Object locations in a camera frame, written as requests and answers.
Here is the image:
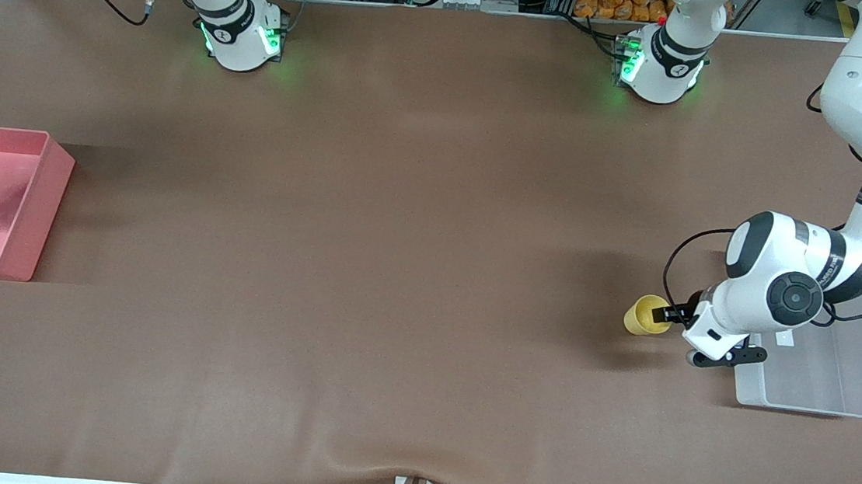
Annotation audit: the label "clear plastic bin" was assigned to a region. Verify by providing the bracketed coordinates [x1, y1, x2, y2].
[731, 276, 862, 421]

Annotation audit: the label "pink plastic bin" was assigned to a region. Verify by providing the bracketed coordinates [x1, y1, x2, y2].
[0, 127, 79, 287]

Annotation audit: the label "orange snack packets pile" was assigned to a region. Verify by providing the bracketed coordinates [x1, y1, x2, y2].
[573, 0, 675, 26]

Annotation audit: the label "yellow cup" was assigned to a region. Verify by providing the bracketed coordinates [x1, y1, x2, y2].
[622, 292, 678, 339]

